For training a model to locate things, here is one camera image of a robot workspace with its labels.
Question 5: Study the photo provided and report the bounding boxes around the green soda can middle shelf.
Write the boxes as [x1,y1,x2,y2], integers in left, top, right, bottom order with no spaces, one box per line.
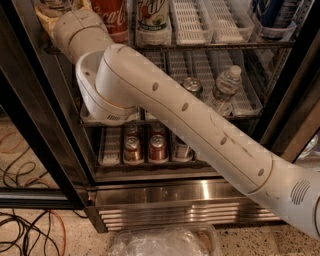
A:
[182,77,203,98]

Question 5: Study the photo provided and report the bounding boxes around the copper can shelf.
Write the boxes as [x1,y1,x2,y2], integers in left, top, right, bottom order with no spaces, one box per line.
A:
[125,125,140,137]
[124,136,142,162]

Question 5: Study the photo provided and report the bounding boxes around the red can shelf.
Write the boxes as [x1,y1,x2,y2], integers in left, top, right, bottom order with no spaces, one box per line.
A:
[149,134,166,161]
[150,123,166,136]

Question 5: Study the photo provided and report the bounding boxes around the clear plastic bag bin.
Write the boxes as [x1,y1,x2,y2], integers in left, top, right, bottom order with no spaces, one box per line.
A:
[107,224,223,256]

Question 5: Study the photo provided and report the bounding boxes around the black fridge door left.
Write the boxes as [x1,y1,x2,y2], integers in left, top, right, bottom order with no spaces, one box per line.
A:
[0,0,88,209]

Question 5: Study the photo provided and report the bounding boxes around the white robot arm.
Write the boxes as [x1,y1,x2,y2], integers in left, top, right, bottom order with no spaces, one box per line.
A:
[35,0,320,239]

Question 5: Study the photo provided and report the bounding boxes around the black cables on floor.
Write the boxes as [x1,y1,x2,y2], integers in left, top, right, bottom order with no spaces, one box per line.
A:
[0,209,88,256]

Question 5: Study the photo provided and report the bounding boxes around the clear water bottle middle shelf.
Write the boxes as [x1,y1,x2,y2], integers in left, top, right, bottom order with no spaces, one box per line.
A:
[207,65,242,116]

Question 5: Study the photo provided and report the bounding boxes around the dark drink bottle white cap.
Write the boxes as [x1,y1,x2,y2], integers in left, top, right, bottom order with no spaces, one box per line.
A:
[173,137,192,162]

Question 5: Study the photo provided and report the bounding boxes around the red Coca-Cola bottle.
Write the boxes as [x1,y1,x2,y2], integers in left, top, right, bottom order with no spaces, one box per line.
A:
[91,0,128,43]

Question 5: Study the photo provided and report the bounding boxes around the copper can rear bottom shelf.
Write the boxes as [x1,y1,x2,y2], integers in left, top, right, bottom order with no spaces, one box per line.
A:
[125,125,140,137]

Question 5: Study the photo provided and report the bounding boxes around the copper can front bottom shelf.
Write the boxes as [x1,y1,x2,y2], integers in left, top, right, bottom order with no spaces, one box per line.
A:
[124,136,142,162]

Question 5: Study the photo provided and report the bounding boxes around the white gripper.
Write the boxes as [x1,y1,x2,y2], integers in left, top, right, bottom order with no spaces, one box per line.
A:
[34,0,109,55]

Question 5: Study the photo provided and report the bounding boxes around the blue Pepsi bottle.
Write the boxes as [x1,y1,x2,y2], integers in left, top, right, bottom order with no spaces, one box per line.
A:
[250,0,302,30]

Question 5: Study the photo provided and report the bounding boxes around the orange cable on floor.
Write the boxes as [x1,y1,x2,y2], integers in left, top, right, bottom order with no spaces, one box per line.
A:
[46,209,68,256]

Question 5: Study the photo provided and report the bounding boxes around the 7Up soda bottle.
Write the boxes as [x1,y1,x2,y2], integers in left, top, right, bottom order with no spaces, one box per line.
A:
[137,0,169,45]

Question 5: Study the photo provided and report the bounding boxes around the blue label plastic bottle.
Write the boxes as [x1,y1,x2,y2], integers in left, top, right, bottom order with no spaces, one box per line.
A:
[38,0,80,17]

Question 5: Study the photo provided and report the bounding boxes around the red can front bottom shelf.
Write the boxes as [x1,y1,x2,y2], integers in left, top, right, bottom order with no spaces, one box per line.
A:
[149,134,166,161]

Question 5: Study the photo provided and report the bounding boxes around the red can rear bottom shelf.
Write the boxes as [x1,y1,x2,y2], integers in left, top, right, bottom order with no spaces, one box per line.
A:
[150,123,166,136]

